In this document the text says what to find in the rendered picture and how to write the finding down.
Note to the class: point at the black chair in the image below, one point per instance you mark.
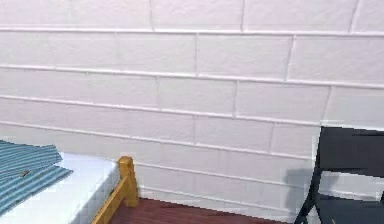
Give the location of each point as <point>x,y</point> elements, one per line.
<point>350,150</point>

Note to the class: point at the wooden bed with white mattress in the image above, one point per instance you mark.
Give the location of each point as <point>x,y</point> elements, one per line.
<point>83,190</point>

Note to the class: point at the blue striped blanket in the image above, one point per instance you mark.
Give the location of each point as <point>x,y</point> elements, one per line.
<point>23,163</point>

